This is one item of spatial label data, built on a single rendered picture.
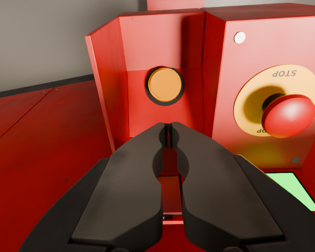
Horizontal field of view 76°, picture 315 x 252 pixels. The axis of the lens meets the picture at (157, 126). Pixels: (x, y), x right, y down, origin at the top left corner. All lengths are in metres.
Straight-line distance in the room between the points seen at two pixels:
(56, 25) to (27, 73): 0.29
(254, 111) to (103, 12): 0.84
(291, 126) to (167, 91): 0.12
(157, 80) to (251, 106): 0.10
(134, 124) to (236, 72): 0.13
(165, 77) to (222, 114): 0.08
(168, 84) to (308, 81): 0.13
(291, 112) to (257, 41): 0.06
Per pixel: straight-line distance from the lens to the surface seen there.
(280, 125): 0.19
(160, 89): 0.23
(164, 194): 0.22
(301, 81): 0.21
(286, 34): 0.19
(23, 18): 1.11
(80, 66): 1.06
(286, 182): 0.26
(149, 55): 0.25
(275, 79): 0.20
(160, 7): 0.83
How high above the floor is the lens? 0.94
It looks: 56 degrees down
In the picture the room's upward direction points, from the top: 179 degrees counter-clockwise
